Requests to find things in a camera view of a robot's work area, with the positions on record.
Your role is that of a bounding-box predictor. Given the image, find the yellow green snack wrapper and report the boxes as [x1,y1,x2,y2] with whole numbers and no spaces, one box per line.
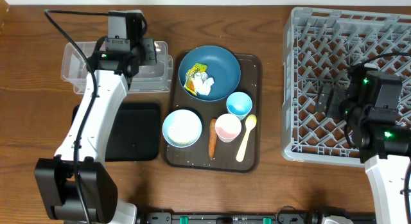
[184,63,207,96]

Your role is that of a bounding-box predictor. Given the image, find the dark blue plate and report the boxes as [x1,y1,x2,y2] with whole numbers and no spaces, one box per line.
[177,46,241,101]

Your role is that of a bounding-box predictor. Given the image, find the light blue plastic cup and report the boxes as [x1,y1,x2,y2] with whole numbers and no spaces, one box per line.
[226,92,252,120]

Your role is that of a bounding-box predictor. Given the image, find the pink plastic cup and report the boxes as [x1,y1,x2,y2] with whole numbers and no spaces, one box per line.
[215,114,242,142]

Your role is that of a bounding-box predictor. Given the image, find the white tissue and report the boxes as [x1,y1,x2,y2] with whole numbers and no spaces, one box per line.
[192,72,214,96]

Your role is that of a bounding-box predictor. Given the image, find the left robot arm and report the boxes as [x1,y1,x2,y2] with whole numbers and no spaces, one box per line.
[35,37,160,223]

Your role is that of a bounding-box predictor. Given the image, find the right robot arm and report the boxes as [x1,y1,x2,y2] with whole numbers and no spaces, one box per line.
[315,64,410,223]

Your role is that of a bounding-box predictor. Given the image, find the clear plastic waste bin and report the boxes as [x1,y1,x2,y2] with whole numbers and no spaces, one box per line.
[61,41,173,94]

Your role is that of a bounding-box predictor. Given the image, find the grey dishwasher rack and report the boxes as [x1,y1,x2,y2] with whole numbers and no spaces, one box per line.
[281,7,410,167]

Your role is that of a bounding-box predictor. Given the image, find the black waste bin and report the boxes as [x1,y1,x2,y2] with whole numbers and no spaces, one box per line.
[71,102,161,162]

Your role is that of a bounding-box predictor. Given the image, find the light blue bowl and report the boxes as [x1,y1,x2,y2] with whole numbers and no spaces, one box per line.
[162,109,202,148]

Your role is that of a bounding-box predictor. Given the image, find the pale yellow plastic spoon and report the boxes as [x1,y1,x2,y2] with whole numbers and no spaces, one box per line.
[236,114,257,162]

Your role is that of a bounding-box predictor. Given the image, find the orange carrot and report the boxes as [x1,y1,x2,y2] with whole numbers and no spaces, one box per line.
[208,118,217,159]

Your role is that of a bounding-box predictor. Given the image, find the dark brown serving tray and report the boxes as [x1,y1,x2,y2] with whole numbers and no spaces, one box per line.
[162,51,262,173]

